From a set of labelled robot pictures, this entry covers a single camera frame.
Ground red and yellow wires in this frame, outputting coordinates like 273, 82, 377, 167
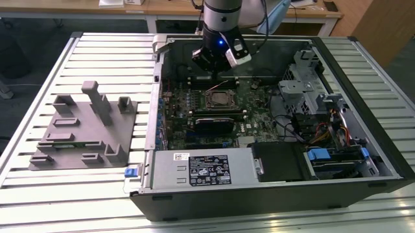
307, 109, 353, 146

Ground green RAM stick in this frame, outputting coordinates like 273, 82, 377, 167
54, 142, 88, 148

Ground black plastic shroud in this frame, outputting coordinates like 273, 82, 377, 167
251, 142, 314, 183

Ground thin wire locking lever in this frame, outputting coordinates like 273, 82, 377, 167
207, 81, 230, 92

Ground black graphics card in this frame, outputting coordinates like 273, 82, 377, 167
190, 116, 237, 134

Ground grey parts rack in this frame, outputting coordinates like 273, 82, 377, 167
28, 80, 139, 170

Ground black wire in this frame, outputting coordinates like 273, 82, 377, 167
274, 115, 307, 144

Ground silver metal drive cage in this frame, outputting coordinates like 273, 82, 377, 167
277, 50, 327, 116

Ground grey power supply unit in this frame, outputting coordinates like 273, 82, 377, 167
147, 148, 261, 191

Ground green motherboard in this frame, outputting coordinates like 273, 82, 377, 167
159, 79, 283, 150

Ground wooden cabinet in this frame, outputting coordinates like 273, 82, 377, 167
330, 0, 415, 68

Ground grey metal bracket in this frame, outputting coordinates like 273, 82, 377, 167
317, 93, 370, 149

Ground black RAM slot bank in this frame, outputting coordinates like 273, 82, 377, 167
189, 79, 239, 90
193, 109, 247, 117

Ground black case fan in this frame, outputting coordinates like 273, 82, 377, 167
175, 63, 193, 82

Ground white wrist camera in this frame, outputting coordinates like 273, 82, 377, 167
226, 43, 254, 66

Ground CPU socket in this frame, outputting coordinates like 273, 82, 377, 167
202, 89, 237, 109

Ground blue case latch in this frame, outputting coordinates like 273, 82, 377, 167
124, 166, 139, 180

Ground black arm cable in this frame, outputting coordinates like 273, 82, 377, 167
251, 0, 271, 55

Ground black open PC case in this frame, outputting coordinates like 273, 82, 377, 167
128, 31, 415, 222

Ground hard disk in blue carrier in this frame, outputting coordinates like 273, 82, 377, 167
305, 148, 363, 180

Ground small silver heatsink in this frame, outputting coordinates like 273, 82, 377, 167
238, 135, 255, 148

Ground wooden desk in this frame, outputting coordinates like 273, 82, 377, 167
0, 0, 345, 37

